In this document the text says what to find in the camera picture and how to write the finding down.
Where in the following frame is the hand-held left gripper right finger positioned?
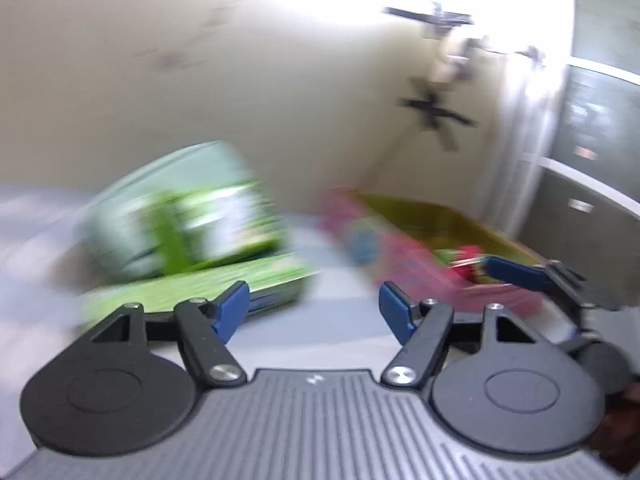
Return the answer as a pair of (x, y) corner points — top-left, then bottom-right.
(378, 282), (548, 389)

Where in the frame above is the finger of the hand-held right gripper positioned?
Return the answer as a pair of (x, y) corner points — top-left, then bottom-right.
(481, 255), (603, 313)

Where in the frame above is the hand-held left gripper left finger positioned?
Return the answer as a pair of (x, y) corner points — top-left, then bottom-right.
(75, 280), (251, 389)

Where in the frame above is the green box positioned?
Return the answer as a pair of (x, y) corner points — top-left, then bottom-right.
(75, 252), (321, 333)

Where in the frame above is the red wallet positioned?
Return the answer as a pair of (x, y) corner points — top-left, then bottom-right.
(447, 245), (490, 286)

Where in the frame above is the pink biscuit tin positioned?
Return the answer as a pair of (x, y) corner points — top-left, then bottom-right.
(320, 187), (576, 343)

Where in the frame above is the green printed packet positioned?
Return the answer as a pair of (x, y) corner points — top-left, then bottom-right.
(144, 184), (282, 272)

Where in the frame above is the mint green zip pouch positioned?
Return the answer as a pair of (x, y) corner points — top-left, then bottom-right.
(75, 141), (287, 283)

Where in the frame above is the striped bed sheet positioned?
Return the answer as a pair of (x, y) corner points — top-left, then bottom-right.
(0, 185), (576, 466)

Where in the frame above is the frosted glass sliding door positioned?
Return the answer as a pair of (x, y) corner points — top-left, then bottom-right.
(475, 0), (640, 306)

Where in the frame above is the black tape cross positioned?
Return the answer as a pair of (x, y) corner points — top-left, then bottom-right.
(397, 77), (478, 152)

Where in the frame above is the black tape strip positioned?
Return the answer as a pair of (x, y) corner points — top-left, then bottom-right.
(382, 5), (475, 27)

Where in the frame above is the white wall charger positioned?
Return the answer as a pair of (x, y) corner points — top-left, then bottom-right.
(431, 35), (481, 83)

